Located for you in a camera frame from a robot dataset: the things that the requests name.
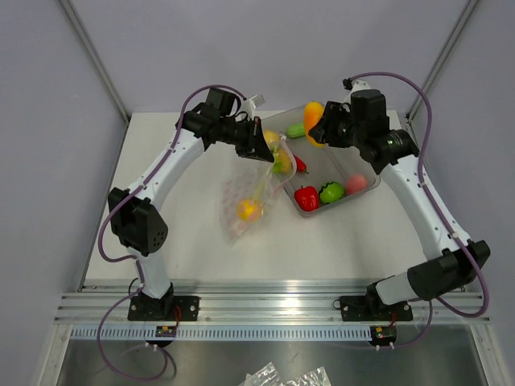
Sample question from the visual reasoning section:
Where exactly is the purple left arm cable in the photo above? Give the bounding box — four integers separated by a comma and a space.
96, 84, 247, 382

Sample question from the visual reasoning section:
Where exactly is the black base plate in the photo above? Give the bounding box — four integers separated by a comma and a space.
127, 294, 200, 322
337, 295, 414, 322

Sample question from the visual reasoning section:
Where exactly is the clear zip top bag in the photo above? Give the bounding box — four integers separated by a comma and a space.
219, 130, 298, 244

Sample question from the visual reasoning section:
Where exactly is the crumpled clear plastic bag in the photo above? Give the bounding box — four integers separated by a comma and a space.
241, 362, 282, 386

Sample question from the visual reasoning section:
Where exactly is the right small circuit board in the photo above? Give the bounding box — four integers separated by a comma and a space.
373, 326, 397, 341

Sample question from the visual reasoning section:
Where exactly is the aluminium frame post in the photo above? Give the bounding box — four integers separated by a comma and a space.
420, 0, 482, 97
56, 0, 130, 127

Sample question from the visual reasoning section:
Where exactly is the green celery bunch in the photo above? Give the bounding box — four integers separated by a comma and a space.
251, 144, 291, 203

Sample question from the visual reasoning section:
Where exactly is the red chili pepper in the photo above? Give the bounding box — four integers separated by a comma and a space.
294, 155, 307, 174

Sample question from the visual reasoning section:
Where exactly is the green toy watermelon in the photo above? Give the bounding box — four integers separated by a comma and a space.
319, 181, 345, 204

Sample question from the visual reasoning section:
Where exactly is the clear plastic food bin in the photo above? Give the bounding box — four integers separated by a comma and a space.
262, 105, 381, 218

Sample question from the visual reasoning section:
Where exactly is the green chayote gourd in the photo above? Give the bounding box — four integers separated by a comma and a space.
286, 122, 306, 139

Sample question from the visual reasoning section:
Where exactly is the orange yellow mango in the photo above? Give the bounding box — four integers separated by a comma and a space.
303, 101, 324, 148

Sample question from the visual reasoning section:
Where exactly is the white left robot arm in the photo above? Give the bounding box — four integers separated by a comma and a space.
101, 84, 274, 320

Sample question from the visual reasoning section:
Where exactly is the white slotted cable duct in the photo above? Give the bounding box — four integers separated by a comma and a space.
71, 324, 372, 342

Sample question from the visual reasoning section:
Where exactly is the orange tangerine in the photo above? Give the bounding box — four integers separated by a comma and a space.
274, 150, 293, 174

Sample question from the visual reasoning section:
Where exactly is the aluminium mounting rail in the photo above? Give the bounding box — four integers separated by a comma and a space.
54, 277, 492, 326

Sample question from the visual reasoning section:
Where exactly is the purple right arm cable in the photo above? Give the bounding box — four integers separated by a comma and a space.
349, 71, 491, 349

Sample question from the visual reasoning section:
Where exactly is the pink peach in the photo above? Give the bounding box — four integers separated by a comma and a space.
344, 174, 368, 195

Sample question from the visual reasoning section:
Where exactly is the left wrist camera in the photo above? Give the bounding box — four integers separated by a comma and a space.
241, 94, 266, 120

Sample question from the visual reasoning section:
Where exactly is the left aluminium frame post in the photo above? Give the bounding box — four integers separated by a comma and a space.
56, 0, 130, 127

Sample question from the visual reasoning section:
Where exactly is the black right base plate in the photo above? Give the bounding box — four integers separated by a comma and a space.
337, 295, 414, 322

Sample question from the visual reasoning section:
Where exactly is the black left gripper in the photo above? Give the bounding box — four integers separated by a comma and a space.
219, 116, 274, 162

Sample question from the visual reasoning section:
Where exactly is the red bell pepper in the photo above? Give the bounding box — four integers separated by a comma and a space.
294, 186, 319, 211

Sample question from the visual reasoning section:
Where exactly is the right aluminium frame post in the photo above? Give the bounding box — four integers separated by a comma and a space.
420, 0, 482, 97

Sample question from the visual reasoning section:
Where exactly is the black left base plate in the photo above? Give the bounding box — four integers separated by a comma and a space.
127, 294, 200, 322

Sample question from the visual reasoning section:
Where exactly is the yellow bell pepper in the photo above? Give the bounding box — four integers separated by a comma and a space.
237, 199, 263, 222

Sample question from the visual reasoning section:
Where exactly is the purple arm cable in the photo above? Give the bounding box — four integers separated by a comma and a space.
349, 71, 491, 349
96, 84, 247, 382

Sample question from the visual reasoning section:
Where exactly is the small circuit board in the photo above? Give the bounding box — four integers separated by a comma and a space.
155, 326, 177, 338
373, 326, 397, 341

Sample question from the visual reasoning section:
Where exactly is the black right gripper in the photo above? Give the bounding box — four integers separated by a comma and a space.
311, 101, 365, 149

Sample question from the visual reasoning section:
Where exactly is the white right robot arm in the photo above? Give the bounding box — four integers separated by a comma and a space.
308, 89, 490, 318

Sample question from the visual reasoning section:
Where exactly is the left small circuit board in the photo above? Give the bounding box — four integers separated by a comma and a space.
155, 326, 177, 338

